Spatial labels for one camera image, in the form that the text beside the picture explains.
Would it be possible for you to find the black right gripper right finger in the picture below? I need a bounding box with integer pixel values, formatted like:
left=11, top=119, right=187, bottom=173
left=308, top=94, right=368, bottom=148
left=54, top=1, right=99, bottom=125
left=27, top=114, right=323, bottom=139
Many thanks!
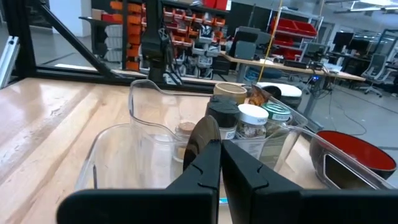
left=221, top=139, right=398, bottom=224

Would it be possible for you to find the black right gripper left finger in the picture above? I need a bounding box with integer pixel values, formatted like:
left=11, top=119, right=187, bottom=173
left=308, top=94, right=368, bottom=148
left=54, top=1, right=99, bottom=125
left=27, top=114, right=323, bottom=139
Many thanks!
left=57, top=139, right=223, bottom=224

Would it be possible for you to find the small glass jar cork lid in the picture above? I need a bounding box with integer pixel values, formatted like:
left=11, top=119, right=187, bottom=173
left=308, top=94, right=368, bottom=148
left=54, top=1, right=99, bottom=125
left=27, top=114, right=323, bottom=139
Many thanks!
left=172, top=121, right=197, bottom=162

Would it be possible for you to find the white lid spice jar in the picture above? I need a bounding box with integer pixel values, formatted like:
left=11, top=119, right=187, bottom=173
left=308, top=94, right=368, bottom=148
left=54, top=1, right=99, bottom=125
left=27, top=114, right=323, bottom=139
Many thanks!
left=234, top=103, right=270, bottom=159

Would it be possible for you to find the green spice jar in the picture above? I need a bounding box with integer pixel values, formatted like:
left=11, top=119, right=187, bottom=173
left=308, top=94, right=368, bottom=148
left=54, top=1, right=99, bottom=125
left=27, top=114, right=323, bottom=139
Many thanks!
left=261, top=101, right=294, bottom=138

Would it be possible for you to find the purple label spice jar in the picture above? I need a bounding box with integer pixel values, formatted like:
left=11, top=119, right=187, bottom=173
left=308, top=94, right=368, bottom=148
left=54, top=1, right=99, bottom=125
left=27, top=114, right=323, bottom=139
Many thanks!
left=205, top=101, right=241, bottom=141

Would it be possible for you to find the taco seasoning mix packet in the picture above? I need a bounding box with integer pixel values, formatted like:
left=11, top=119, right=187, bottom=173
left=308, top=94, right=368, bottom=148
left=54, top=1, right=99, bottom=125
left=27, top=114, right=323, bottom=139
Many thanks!
left=248, top=84, right=272, bottom=107

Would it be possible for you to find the tan lid spice jar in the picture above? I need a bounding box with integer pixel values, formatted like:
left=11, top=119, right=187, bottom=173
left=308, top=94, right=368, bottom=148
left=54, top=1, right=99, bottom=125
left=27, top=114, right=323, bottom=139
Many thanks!
left=213, top=82, right=248, bottom=106

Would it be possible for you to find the clear plastic bin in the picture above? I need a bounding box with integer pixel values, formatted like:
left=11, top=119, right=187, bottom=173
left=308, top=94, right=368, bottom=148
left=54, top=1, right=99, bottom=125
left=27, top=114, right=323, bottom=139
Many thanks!
left=74, top=123, right=396, bottom=191
left=128, top=79, right=309, bottom=170

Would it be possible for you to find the red round object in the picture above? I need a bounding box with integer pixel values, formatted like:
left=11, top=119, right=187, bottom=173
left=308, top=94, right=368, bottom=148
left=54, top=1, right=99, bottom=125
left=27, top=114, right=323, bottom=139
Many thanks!
left=310, top=129, right=398, bottom=189

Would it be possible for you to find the white trash can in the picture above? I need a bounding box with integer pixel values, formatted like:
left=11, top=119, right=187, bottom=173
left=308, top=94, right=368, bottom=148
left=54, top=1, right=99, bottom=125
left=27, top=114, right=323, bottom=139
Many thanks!
left=257, top=82, right=303, bottom=110

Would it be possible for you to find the wooden top workbench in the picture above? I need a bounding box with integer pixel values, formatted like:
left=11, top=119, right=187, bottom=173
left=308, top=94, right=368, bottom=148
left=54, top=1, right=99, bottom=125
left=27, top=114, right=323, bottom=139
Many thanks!
left=221, top=51, right=367, bottom=119

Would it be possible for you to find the grey box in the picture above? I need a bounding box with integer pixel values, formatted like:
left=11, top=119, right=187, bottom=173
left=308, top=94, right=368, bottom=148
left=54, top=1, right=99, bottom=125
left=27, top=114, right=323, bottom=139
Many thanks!
left=232, top=26, right=272, bottom=61

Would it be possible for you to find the grey office chair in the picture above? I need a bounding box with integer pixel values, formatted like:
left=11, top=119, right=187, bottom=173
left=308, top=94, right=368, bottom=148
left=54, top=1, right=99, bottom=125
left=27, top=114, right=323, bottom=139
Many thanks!
left=360, top=52, right=398, bottom=98

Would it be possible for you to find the rack with red bins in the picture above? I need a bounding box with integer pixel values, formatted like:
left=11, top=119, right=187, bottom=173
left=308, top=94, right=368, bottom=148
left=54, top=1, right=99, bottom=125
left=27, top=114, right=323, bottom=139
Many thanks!
left=269, top=6, right=325, bottom=60

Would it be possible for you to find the black desk monitor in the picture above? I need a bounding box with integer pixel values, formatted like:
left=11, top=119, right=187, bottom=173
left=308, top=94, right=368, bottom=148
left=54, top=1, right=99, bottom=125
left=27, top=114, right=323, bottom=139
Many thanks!
left=331, top=31, right=355, bottom=47
left=347, top=38, right=371, bottom=53

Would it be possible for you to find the shelf with orange bins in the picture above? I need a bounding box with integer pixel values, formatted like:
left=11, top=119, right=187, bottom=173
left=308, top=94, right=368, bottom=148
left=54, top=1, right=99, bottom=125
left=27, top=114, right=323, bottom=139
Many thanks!
left=102, top=0, right=231, bottom=79

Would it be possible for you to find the cardboard box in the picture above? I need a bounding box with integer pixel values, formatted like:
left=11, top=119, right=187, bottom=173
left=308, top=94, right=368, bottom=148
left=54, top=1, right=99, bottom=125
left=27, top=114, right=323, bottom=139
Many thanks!
left=91, top=8, right=105, bottom=21

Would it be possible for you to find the black horizontal frame beam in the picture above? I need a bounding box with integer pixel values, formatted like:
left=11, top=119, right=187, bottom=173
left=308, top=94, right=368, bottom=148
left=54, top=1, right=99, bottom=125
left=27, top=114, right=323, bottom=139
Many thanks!
left=34, top=64, right=216, bottom=93

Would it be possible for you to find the yellow hanging cable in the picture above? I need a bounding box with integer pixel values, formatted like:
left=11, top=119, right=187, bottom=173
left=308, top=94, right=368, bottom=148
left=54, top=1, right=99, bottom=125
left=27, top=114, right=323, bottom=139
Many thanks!
left=257, top=0, right=284, bottom=83

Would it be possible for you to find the black diagonal frame brace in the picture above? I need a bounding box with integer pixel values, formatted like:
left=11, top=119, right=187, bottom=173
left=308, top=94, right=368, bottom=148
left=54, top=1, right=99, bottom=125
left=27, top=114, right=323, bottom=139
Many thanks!
left=37, top=2, right=119, bottom=78

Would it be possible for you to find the silver metal bracket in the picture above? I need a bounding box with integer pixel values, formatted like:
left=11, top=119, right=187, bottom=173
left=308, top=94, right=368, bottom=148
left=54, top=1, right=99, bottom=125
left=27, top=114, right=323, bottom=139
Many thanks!
left=0, top=35, right=21, bottom=90

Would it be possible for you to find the black frame post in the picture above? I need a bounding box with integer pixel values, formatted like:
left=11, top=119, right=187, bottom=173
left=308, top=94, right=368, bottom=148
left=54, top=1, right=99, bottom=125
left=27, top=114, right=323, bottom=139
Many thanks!
left=2, top=0, right=37, bottom=79

